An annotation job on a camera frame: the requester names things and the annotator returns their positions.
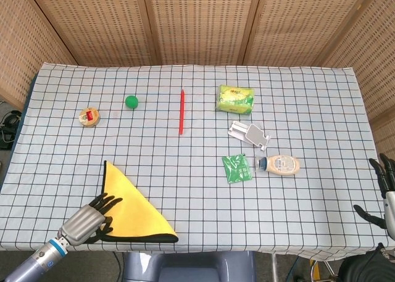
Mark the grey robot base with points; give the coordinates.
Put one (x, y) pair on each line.
(185, 263)

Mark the yellow triangular cloth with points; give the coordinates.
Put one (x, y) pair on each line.
(129, 208)

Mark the cream sauce squeeze bottle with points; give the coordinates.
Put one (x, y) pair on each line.
(282, 165)

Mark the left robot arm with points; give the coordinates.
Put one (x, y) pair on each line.
(37, 260)

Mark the black padded equipment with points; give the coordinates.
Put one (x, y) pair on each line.
(361, 268)

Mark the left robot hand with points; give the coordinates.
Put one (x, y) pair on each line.
(83, 223)

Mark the woven folding screen panel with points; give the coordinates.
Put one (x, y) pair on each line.
(376, 63)
(200, 23)
(92, 23)
(18, 47)
(308, 23)

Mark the yellow white metal stand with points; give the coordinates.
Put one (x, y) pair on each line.
(318, 271)

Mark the tape roll with red label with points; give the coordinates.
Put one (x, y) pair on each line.
(89, 117)

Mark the green yellow tissue pack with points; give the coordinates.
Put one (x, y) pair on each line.
(234, 99)

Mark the white metal table leg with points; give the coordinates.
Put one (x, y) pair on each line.
(274, 268)

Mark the red pen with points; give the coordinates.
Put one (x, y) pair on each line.
(182, 112)

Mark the green sachet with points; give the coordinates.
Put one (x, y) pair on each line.
(237, 168)

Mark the white phone stand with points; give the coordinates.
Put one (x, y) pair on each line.
(254, 134)

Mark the green ball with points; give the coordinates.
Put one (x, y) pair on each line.
(131, 102)

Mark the checked tablecloth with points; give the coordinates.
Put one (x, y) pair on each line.
(197, 158)

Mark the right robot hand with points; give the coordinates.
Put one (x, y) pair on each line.
(389, 208)

